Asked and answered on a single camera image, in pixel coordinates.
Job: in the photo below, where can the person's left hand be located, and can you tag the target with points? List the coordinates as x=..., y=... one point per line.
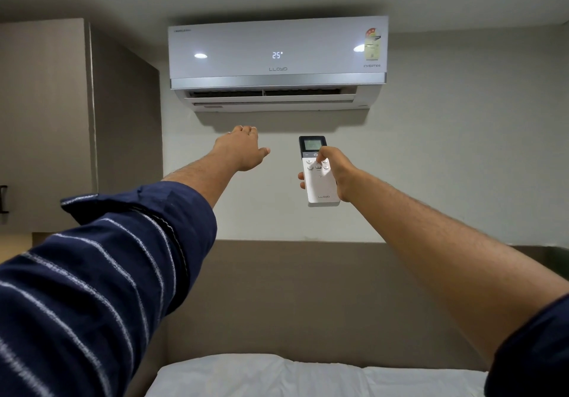
x=238, y=150

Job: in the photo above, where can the person's right hand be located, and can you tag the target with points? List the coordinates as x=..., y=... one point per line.
x=340, y=171

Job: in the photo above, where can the person's left thumb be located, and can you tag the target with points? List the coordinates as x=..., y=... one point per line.
x=263, y=152

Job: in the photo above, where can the person's right thumb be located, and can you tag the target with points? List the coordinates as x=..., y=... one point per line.
x=325, y=154

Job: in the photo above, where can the white remote control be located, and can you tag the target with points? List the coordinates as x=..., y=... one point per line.
x=318, y=181

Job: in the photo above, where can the person's left forearm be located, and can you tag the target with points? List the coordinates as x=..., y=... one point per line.
x=200, y=179

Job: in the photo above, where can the person's right forearm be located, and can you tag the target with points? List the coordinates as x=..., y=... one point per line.
x=444, y=259

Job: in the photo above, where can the yellow energy rating sticker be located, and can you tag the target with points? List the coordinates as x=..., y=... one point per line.
x=372, y=44

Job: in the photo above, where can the brown padded headboard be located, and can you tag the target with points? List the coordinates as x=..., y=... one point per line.
x=320, y=303

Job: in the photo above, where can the brown wooden wardrobe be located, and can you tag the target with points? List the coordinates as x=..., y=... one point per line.
x=66, y=125

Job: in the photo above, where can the navy striped left sleeve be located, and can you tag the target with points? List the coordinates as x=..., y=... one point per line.
x=98, y=290

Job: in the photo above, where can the white pillow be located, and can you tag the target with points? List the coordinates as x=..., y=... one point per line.
x=249, y=376
x=426, y=382

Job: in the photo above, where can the navy right sleeve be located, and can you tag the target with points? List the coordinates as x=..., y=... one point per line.
x=533, y=352

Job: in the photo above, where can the white wall air conditioner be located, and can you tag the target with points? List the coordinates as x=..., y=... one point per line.
x=278, y=65

